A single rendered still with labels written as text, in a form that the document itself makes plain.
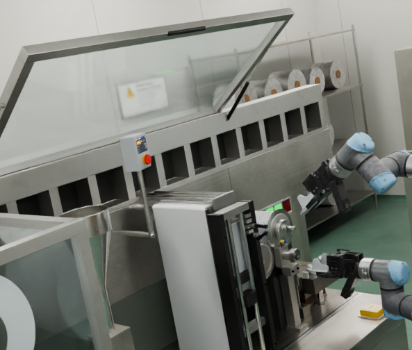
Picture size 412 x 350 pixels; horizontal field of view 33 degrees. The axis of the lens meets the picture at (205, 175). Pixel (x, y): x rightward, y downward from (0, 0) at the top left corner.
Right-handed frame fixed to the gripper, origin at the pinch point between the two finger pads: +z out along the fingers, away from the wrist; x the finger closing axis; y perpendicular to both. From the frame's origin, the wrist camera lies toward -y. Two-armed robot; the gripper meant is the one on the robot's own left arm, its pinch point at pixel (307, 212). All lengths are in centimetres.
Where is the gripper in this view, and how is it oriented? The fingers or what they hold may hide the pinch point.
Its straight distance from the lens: 239.7
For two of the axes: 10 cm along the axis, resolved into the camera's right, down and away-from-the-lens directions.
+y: -6.0, -7.4, 3.0
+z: -4.5, 6.2, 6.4
